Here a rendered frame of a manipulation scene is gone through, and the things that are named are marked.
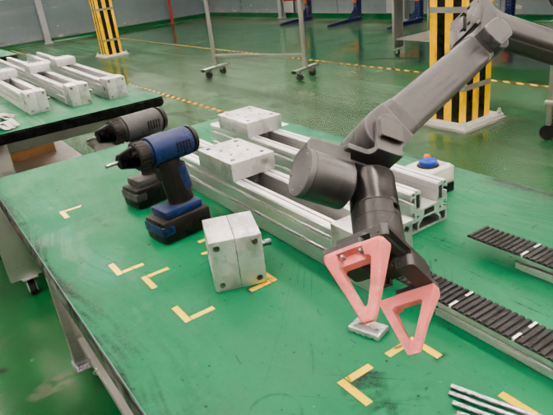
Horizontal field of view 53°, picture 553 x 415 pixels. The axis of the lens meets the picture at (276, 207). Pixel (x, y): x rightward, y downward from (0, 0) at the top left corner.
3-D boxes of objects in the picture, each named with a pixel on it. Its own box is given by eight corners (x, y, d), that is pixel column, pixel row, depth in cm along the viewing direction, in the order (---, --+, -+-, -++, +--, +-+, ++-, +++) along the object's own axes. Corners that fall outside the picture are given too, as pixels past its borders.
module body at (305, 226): (376, 251, 101) (374, 209, 97) (333, 272, 96) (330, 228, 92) (188, 158, 163) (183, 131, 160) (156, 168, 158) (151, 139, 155)
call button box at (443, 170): (454, 189, 121) (455, 163, 119) (424, 203, 117) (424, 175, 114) (426, 181, 128) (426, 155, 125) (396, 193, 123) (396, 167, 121)
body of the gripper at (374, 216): (430, 277, 61) (420, 222, 65) (388, 236, 54) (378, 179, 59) (378, 294, 64) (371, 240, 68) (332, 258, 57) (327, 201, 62)
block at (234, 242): (281, 278, 96) (275, 230, 92) (216, 293, 94) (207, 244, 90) (268, 253, 105) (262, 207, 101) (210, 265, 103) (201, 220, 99)
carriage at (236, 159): (277, 179, 123) (273, 150, 121) (234, 193, 118) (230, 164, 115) (241, 163, 136) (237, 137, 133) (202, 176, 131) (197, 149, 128)
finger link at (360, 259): (425, 330, 53) (411, 248, 58) (391, 303, 48) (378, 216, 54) (363, 347, 56) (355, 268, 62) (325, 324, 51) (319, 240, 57)
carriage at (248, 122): (283, 137, 152) (281, 114, 149) (249, 147, 147) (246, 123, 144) (253, 128, 164) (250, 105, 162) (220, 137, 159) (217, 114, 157)
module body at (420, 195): (446, 218, 110) (447, 179, 106) (411, 235, 105) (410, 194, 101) (242, 142, 172) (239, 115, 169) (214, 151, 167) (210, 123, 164)
